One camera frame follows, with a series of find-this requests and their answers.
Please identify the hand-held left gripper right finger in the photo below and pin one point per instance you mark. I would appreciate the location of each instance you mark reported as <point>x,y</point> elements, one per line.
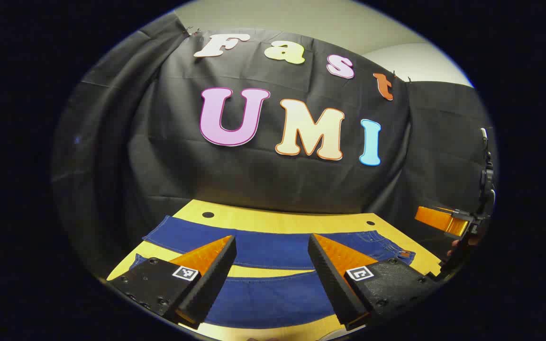
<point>330,279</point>

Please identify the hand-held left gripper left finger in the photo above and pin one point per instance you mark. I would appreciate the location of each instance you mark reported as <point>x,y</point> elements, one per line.
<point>213,274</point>

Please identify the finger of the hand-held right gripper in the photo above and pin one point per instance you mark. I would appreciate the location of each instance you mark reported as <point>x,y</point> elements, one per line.
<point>439,219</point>

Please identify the blue denim jeans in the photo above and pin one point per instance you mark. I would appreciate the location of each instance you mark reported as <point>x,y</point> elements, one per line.
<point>263,251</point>

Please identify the black backdrop cloth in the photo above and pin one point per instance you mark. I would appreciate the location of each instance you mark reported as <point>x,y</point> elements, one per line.
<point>254,175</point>

